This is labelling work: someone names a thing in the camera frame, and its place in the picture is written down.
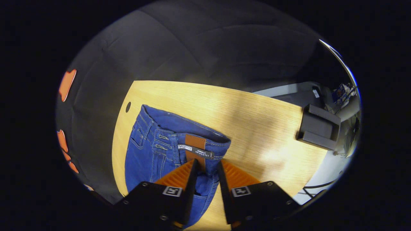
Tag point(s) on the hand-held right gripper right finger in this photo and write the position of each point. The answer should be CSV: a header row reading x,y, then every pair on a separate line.
x,y
224,192

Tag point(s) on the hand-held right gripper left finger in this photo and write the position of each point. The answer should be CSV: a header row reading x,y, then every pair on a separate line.
x,y
192,186

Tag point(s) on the blue jeans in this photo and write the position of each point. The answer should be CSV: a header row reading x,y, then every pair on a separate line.
x,y
151,154

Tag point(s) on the black box stand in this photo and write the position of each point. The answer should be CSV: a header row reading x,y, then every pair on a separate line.
x,y
318,128

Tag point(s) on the black device with white label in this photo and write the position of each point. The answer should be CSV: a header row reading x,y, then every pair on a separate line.
x,y
316,92

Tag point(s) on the blue and white bag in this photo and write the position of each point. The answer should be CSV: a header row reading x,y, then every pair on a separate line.
x,y
343,93

